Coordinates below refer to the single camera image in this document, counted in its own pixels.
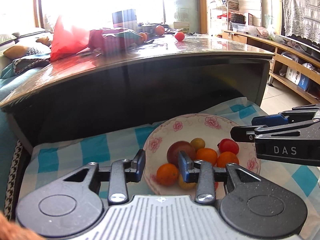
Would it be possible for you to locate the orange mandarin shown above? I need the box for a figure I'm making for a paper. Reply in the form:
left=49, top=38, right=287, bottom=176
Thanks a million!
left=196, top=148, right=218, bottom=166
left=156, top=163, right=179, bottom=186
left=216, top=152, right=239, bottom=168

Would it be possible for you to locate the yellow fruit front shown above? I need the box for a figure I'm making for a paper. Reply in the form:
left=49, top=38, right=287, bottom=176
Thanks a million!
left=178, top=174, right=197, bottom=190

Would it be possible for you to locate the small yellow fruit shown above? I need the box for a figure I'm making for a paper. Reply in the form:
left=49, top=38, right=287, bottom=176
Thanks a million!
left=190, top=138, right=206, bottom=151

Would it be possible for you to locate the orange mandarin front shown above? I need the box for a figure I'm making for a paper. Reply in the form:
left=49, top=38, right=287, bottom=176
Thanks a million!
left=156, top=163, right=179, bottom=186

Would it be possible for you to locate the small red tomato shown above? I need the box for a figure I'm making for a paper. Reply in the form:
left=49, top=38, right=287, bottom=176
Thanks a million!
left=217, top=138, right=239, bottom=155

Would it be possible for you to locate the dark red plum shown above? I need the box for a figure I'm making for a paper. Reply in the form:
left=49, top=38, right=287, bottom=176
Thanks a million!
left=167, top=141, right=196, bottom=167

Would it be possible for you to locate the wooden tv cabinet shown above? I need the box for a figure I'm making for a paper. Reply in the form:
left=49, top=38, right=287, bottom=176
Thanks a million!
left=222, top=30, right=319, bottom=104

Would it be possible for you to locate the dark coffee table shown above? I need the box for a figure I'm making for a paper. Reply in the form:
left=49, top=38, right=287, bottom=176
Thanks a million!
left=1, top=35, right=273, bottom=149

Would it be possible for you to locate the red tomato on table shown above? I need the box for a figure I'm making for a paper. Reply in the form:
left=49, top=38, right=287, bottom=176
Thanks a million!
left=174, top=31, right=185, bottom=42

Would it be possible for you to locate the red snack package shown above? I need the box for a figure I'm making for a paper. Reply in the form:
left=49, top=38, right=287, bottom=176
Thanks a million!
left=88, top=28, right=144, bottom=55

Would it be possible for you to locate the orange fruit on table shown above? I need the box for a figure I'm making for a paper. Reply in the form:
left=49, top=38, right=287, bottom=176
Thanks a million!
left=155, top=25, right=165, bottom=36

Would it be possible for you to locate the red plastic bag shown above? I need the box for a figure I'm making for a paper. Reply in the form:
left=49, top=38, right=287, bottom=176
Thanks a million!
left=50, top=17, right=89, bottom=62

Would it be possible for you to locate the teal blanket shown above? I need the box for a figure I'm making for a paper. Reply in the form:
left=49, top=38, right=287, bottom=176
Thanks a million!
left=0, top=62, right=33, bottom=221

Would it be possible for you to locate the grey box on table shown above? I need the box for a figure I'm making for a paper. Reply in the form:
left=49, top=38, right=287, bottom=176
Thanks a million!
left=112, top=9, right=137, bottom=31

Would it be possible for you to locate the grey green sofa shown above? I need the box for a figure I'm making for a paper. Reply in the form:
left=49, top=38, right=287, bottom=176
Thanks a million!
left=1, top=27, right=53, bottom=70

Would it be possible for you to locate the yellow cushion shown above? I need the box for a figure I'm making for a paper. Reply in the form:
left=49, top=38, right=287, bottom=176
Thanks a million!
left=3, top=44, right=30, bottom=60

